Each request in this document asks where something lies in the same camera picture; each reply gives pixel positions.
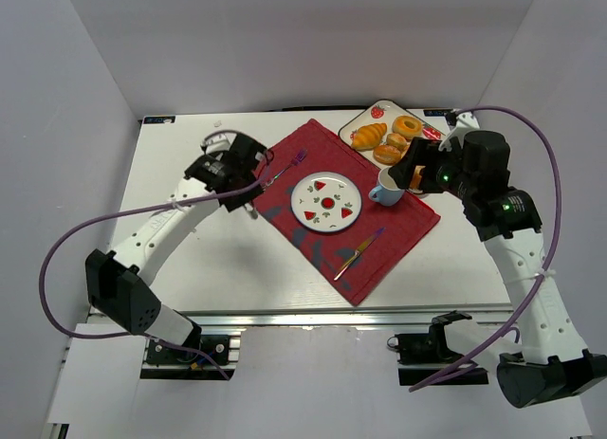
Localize croissant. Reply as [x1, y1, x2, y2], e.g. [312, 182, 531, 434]
[351, 123, 387, 151]

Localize metal serving tongs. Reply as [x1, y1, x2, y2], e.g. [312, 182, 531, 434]
[246, 204, 259, 220]

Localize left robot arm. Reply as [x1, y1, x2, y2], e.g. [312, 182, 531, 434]
[85, 132, 273, 361]

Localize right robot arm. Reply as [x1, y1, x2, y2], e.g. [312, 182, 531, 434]
[389, 109, 606, 409]

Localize large sesame flower bread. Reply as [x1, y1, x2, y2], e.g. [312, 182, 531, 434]
[409, 166, 424, 194]

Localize sugared cream bun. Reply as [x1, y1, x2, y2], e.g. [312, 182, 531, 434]
[373, 144, 402, 166]

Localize light blue mug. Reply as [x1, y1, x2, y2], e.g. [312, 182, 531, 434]
[368, 168, 405, 207]

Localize small round bun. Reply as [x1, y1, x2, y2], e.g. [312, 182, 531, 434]
[386, 133, 410, 153]

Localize strawberry pattern tray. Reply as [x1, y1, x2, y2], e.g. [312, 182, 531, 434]
[338, 100, 450, 169]

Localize right table logo sticker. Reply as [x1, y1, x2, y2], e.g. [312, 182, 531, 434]
[423, 108, 451, 118]

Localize table logo sticker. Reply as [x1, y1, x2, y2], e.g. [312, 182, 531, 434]
[423, 108, 451, 118]
[142, 116, 175, 124]

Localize iridescent fork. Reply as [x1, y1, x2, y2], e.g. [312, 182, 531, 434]
[263, 149, 307, 190]

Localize watermelon pattern plate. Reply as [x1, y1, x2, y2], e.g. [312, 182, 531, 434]
[290, 172, 362, 233]

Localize iridescent table knife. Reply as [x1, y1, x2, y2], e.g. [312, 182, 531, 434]
[334, 228, 385, 281]

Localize left table logo sticker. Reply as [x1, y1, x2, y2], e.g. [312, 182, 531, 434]
[142, 116, 175, 124]

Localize red cloth placemat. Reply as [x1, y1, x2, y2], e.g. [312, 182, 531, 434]
[231, 119, 440, 309]

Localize glazed ring donut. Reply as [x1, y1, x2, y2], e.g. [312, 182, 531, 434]
[392, 115, 423, 141]

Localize aluminium table rail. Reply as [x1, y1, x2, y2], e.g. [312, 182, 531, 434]
[184, 304, 512, 328]

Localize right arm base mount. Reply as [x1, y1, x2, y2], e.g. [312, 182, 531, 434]
[386, 311, 472, 387]

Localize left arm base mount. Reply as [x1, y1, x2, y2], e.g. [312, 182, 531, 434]
[141, 327, 242, 380]

